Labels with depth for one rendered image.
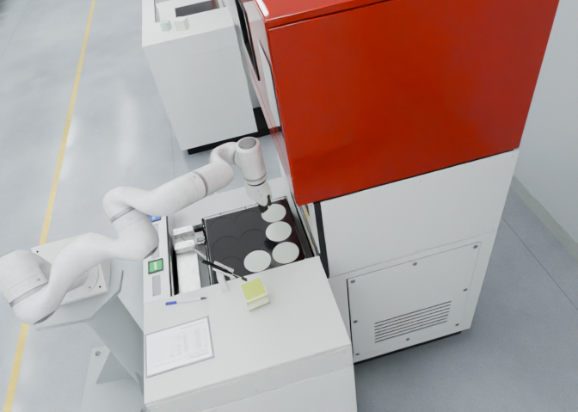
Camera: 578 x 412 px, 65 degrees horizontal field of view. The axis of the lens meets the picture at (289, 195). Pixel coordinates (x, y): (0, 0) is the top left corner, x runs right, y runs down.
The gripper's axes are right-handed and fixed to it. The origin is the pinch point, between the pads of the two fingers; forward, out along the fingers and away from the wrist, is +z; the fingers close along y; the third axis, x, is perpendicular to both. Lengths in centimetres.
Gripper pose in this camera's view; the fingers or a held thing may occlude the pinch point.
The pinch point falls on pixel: (263, 206)
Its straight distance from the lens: 176.2
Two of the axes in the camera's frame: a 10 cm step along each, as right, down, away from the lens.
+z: 1.3, 7.0, 7.1
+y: 7.2, 4.2, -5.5
